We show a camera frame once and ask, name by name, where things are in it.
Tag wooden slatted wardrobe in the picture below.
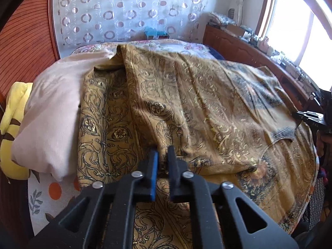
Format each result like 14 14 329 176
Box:
0 0 61 104

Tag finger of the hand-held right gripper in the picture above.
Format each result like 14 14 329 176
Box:
292 110 325 125

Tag wooden side cabinet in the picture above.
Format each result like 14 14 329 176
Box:
203 24 325 115

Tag yellow plush toy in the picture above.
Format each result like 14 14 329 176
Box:
0 82 34 181

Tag white circle-patterned curtain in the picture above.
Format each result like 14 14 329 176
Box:
50 0 216 48

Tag wooden framed window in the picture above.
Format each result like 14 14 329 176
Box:
255 0 332 91

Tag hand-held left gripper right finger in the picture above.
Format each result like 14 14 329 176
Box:
167 146 299 249

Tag blue box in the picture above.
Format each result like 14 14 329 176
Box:
144 26 168 40

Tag beige pillow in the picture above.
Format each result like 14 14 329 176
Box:
12 50 117 182

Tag golden patterned garment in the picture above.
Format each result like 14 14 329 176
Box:
77 44 319 249

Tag floral bedsheet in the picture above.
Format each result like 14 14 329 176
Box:
70 38 210 57

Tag dark dotted clothing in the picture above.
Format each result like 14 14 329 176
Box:
307 178 326 221

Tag black cables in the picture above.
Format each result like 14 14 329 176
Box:
285 62 314 83

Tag person's right hand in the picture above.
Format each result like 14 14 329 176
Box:
316 130 332 161

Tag navy blanket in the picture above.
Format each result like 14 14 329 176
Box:
207 47 225 60

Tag cardboard box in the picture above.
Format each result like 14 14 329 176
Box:
226 24 249 37

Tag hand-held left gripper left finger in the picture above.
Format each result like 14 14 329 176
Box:
28 149 159 249

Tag stack of folded cloths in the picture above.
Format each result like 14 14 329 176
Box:
209 12 235 26

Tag white window curtain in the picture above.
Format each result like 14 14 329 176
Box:
228 0 271 28

